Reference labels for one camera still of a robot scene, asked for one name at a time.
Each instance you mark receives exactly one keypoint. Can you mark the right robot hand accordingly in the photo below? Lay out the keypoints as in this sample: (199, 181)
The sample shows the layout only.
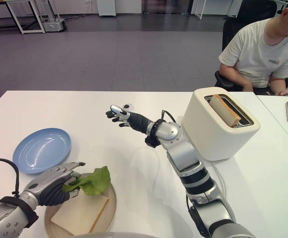
(136, 121)

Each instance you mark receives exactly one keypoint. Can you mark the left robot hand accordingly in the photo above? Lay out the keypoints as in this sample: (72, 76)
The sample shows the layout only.
(47, 184)

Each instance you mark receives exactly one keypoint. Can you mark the green lettuce leaf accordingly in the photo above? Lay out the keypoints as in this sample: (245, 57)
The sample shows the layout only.
(96, 182)

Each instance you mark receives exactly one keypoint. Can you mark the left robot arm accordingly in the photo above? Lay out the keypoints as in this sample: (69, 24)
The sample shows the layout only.
(2, 220)

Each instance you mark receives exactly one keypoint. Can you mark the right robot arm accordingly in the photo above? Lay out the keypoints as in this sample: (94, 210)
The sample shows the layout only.
(195, 178)

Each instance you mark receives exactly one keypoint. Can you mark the blue plate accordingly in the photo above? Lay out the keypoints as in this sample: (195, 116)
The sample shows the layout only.
(42, 151)

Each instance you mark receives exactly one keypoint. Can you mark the bread slice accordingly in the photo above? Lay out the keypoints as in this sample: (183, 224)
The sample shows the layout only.
(79, 214)
(224, 110)

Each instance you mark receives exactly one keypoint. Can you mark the beige plate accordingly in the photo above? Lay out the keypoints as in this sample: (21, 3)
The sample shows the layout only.
(112, 198)

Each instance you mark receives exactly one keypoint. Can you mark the cream toaster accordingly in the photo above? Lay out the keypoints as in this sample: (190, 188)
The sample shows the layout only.
(215, 138)

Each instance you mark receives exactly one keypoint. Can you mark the white wheeled machine base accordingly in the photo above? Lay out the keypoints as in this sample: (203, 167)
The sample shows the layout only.
(53, 26)

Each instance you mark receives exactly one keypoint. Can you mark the black office chair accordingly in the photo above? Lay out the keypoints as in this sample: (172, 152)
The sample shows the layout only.
(233, 29)

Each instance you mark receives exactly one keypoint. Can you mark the person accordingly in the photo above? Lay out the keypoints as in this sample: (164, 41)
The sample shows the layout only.
(260, 52)

